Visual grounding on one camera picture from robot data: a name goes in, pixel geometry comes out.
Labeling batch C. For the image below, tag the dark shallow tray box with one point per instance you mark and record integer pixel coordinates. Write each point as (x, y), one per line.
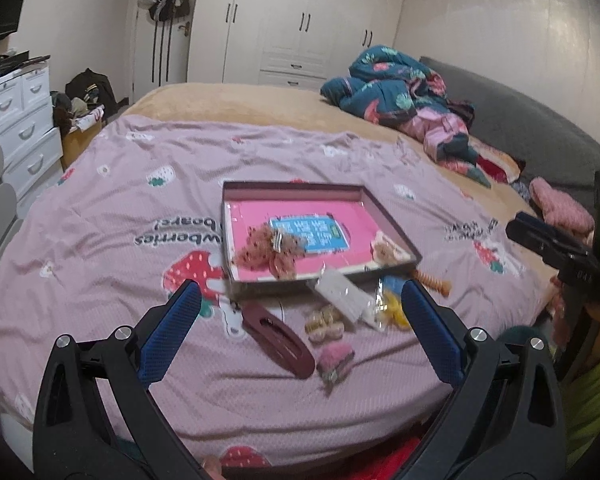
(254, 190)

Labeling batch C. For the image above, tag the white drawer cabinet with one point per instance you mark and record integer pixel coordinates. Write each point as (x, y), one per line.
(30, 142)

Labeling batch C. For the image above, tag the pink pompom hair clip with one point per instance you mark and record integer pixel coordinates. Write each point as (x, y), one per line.
(335, 362)

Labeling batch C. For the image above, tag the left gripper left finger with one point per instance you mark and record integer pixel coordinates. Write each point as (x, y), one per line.
(96, 418)

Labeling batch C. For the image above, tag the white packet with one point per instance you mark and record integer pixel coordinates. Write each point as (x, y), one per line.
(353, 303)

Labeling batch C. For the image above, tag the cream white hair claw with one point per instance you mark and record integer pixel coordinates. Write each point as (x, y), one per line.
(385, 252)

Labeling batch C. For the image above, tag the maroon large hair clip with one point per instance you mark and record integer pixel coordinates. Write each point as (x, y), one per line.
(278, 340)

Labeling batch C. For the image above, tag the white built-in wardrobe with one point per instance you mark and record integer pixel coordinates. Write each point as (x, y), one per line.
(285, 43)

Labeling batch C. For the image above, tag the pink book in tray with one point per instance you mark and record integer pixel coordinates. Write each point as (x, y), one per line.
(337, 233)

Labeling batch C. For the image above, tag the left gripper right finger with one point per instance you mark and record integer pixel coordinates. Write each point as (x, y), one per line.
(504, 418)

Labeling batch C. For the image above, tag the teal floral crumpled quilt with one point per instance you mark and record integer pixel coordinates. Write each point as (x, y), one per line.
(389, 88)

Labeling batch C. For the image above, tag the yellow rings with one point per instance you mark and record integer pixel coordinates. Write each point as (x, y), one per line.
(392, 304)

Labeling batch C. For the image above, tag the pink fluffy cloth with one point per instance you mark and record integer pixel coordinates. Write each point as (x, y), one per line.
(559, 209)

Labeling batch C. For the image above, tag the purple strawberry print blanket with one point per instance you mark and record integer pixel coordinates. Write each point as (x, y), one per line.
(140, 212)

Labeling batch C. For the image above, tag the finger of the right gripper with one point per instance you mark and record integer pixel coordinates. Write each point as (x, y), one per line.
(555, 246)

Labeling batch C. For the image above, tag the black bag on floor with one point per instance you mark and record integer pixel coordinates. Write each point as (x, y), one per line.
(84, 93)

